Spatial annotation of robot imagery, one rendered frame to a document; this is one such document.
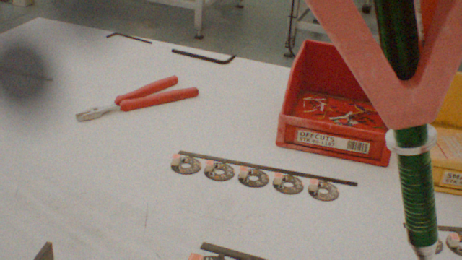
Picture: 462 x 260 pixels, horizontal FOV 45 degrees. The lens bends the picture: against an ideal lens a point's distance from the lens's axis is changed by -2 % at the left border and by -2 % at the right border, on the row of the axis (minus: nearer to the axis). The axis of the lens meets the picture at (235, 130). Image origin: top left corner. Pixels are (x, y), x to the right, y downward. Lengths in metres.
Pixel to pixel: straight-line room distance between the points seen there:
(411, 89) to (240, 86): 0.44
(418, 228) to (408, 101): 0.05
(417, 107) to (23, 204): 0.32
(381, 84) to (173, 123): 0.37
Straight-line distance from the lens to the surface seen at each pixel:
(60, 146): 0.49
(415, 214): 0.20
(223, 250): 0.29
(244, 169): 0.45
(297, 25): 2.68
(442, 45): 0.16
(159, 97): 0.55
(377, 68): 0.16
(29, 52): 0.69
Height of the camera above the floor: 1.00
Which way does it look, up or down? 29 degrees down
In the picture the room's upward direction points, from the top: 4 degrees clockwise
